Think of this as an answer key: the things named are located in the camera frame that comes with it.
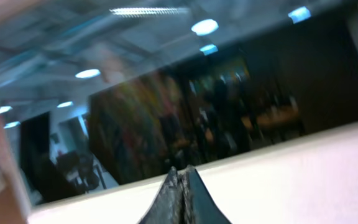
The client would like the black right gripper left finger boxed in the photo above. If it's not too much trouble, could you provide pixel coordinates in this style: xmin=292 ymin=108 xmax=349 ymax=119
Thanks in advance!
xmin=139 ymin=167 xmax=184 ymax=224

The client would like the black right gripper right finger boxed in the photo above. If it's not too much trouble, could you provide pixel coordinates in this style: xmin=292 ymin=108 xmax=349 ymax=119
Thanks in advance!
xmin=181 ymin=166 xmax=231 ymax=224

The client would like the round ceiling light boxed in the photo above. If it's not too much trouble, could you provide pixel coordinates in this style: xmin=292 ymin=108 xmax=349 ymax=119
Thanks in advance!
xmin=4 ymin=121 xmax=21 ymax=129
xmin=0 ymin=105 xmax=12 ymax=114
xmin=57 ymin=101 xmax=73 ymax=108

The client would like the long fluorescent ceiling light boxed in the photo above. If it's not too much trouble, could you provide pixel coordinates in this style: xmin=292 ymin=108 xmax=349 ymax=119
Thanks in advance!
xmin=109 ymin=7 xmax=189 ymax=17

